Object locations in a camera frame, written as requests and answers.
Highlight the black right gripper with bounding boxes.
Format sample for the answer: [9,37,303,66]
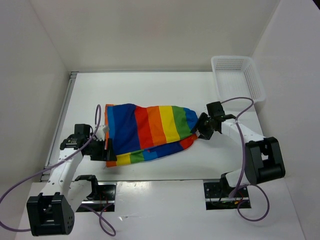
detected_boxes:
[190,112,215,141]

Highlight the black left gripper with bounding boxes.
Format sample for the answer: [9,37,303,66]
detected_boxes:
[85,137,117,161]

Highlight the rainbow striped shorts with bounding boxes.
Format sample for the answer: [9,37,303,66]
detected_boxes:
[104,103,198,168]

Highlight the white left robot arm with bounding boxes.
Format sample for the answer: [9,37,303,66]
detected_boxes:
[26,124,110,237]

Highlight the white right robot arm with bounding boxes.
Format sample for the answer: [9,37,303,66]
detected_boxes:
[191,101,286,197]

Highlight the white plastic basket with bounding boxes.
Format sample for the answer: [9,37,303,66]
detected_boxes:
[211,55,266,103]

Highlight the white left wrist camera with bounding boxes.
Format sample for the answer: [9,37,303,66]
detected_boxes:
[95,125,109,141]

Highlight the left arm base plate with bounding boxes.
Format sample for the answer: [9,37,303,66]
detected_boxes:
[77,181,117,213]

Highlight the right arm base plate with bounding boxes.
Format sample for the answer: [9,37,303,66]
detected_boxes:
[203,179,251,211]

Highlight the aluminium table edge rail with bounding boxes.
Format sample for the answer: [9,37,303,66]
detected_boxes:
[40,71,79,170]

